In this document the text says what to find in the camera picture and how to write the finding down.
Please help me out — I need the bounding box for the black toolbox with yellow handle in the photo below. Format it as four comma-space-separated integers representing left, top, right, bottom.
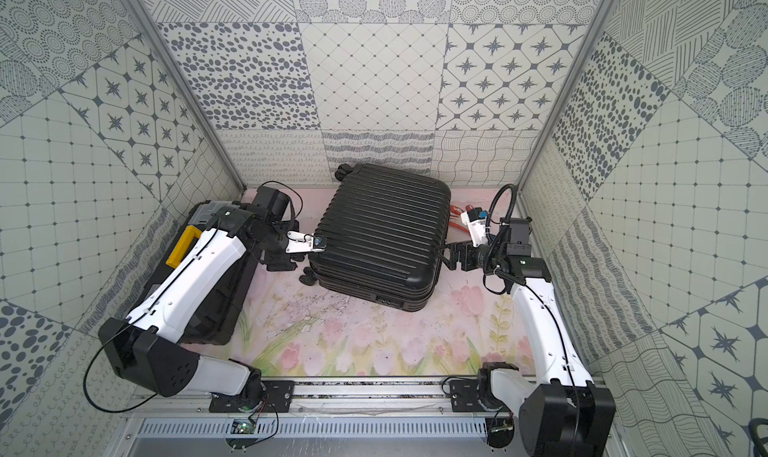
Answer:
127, 207, 257, 343

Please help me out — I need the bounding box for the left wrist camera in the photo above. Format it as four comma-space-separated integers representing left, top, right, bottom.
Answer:
253, 186, 292, 221

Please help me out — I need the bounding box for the black hard-shell suitcase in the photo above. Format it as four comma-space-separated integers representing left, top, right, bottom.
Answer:
308, 163, 451, 312

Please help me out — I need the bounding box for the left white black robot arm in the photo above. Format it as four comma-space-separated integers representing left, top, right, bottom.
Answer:
98, 207, 326, 410

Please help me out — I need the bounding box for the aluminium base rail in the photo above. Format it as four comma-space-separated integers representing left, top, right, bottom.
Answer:
131, 376, 494, 421

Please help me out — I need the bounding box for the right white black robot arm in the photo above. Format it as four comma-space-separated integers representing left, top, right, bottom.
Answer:
443, 241, 616, 456

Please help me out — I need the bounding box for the floral pink table mat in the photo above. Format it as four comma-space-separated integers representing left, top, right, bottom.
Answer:
167, 186, 550, 379

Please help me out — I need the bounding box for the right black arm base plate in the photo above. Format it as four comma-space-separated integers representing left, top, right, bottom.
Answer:
445, 378, 499, 413

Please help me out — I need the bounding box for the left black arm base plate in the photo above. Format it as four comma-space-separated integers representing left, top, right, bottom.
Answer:
208, 380, 296, 413

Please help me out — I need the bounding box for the red and white work glove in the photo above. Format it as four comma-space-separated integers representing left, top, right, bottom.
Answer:
449, 204, 487, 233

